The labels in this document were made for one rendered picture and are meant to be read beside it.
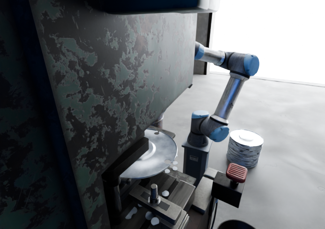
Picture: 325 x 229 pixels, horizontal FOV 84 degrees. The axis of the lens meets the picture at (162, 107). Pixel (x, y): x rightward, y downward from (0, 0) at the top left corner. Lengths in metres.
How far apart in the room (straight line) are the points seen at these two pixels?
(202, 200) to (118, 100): 0.54
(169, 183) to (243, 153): 1.24
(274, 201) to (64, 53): 1.68
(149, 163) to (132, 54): 0.43
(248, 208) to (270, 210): 0.15
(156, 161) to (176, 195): 0.12
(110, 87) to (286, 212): 1.59
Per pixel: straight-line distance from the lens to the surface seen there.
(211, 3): 0.20
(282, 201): 1.77
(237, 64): 1.10
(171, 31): 0.34
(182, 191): 0.64
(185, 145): 1.27
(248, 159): 1.86
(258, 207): 1.64
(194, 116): 1.18
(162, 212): 0.53
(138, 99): 0.28
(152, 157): 0.64
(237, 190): 0.69
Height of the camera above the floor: 1.19
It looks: 24 degrees down
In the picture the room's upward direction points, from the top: straight up
